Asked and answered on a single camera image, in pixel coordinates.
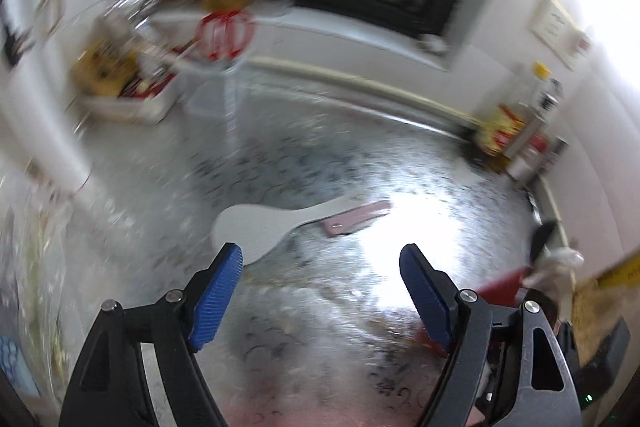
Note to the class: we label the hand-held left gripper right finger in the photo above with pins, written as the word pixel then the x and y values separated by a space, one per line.
pixel 425 297

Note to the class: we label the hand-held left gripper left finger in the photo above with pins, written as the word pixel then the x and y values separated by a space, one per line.
pixel 217 297

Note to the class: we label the white dimpled rice paddle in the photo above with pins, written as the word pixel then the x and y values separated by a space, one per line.
pixel 250 232

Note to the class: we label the red metal utensil holder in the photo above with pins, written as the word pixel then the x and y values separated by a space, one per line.
pixel 502 287

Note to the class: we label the pink folding knife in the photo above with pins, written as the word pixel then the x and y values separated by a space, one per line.
pixel 355 219

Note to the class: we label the white plastic rice spoon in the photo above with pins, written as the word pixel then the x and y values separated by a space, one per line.
pixel 560 259

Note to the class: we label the black plastic ladle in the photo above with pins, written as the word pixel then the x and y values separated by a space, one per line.
pixel 542 242

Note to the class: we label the clear plastic bag with greens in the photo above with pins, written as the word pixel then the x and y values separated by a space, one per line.
pixel 30 287

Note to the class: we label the smartphone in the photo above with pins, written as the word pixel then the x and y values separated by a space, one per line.
pixel 556 157

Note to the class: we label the yellow capped vinegar bottle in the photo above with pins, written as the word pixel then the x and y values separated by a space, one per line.
pixel 505 122

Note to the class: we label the stainless steel oil bottle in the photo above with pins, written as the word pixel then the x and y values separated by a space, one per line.
pixel 535 127

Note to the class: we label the clear plastic container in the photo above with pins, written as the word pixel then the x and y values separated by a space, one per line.
pixel 215 92

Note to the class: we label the white plastic tray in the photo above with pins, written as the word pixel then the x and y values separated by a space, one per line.
pixel 135 107

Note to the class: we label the blue floral towel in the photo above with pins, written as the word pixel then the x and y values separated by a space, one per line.
pixel 10 357

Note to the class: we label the tall white cylinder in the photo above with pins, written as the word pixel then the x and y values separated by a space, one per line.
pixel 45 132

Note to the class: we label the crumpled tissue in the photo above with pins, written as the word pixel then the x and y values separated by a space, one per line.
pixel 431 44

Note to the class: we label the yellow snack packet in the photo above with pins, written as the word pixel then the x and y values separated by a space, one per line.
pixel 102 72

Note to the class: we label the white wall socket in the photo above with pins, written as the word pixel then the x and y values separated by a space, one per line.
pixel 579 49
pixel 552 24

